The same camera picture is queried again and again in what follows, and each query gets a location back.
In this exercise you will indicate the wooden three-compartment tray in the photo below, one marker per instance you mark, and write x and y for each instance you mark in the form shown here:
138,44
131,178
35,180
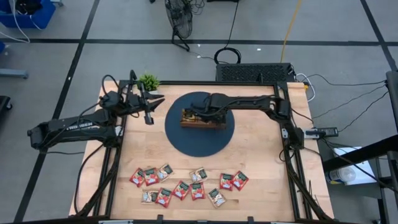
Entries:
199,125

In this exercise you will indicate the beige vanilla tea packet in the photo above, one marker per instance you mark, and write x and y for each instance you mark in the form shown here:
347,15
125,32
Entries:
216,197
198,175
164,172
149,196

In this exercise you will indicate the orange peach tea packet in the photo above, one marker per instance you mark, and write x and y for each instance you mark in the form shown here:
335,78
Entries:
186,119

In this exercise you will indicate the round dark blue placemat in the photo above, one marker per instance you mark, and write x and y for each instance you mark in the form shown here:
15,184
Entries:
199,143

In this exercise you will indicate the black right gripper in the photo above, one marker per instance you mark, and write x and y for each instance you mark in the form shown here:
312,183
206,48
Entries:
213,115

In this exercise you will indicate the grey metal bar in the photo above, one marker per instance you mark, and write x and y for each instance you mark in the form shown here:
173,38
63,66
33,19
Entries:
14,74

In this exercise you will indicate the white box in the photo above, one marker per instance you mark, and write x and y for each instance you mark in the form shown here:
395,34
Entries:
362,174

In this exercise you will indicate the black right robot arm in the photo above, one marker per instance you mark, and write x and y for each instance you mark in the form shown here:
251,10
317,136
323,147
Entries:
255,101

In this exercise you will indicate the black floor fan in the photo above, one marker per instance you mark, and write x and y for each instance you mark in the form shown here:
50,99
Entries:
178,18

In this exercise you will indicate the red strawberry tea packet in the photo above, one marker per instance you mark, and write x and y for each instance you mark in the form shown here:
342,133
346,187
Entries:
240,180
181,190
226,181
197,190
151,176
137,177
163,197

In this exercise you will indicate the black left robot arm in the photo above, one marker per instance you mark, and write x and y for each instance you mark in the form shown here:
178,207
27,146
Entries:
77,127

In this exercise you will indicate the black power adapter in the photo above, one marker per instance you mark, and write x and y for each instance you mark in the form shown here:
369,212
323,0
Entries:
325,132

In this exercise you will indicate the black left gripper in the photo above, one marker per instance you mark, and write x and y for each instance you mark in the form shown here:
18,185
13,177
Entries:
136,104

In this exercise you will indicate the clear plastic bottle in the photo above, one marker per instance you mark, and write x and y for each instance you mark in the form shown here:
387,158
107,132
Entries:
343,175

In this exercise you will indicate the black perforated computer case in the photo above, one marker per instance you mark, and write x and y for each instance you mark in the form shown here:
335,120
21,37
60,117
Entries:
252,73

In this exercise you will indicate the blue plastic bin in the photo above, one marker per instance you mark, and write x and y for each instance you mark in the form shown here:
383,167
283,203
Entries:
43,18

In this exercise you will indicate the dark grey post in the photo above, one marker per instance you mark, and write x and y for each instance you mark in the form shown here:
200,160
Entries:
393,93

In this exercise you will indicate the black metal beam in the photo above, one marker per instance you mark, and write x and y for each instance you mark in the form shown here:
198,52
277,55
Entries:
357,154

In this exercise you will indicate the green plant in white pot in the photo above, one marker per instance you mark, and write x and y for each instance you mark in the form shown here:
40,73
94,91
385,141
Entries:
150,81

